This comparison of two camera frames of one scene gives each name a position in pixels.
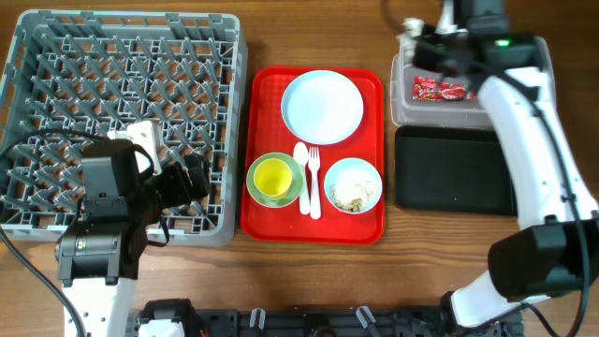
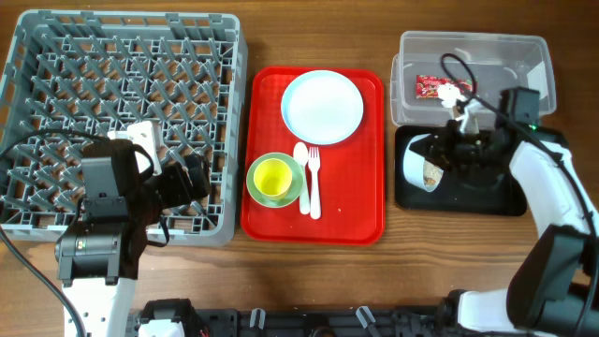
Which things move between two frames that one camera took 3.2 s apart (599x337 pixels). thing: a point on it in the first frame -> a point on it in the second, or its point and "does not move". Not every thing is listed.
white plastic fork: (314, 161) does not move
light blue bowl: (353, 185) -> (414, 164)
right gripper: (420, 53) -> (442, 141)
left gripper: (182, 193) does not move
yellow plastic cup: (272, 178) does not move
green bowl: (296, 183) does not move
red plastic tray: (267, 133) does not move
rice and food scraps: (353, 205) -> (432, 173)
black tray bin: (447, 169) does not move
